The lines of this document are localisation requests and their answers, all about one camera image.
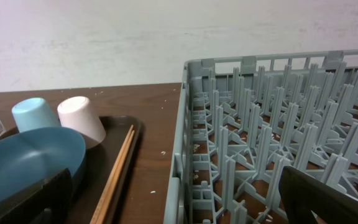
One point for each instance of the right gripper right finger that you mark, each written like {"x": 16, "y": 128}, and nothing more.
{"x": 304, "y": 197}

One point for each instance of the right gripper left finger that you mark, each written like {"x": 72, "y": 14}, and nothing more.
{"x": 53, "y": 194}

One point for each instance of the dark blue plate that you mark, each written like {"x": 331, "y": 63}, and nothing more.
{"x": 28, "y": 157}

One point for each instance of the grey dishwasher rack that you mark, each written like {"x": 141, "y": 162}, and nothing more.
{"x": 241, "y": 120}

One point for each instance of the dark brown serving tray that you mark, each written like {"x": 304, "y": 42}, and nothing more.
{"x": 99, "y": 163}

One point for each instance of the wooden chopstick left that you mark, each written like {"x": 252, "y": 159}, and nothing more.
{"x": 112, "y": 180}

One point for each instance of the wooden chopstick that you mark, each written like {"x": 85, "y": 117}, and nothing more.
{"x": 117, "y": 180}
{"x": 112, "y": 180}

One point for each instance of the wooden chopstick right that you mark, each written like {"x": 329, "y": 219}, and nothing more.
{"x": 117, "y": 180}

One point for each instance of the light blue cup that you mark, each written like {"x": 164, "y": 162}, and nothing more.
{"x": 34, "y": 113}

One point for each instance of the white cup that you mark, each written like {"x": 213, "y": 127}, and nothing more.
{"x": 79, "y": 114}

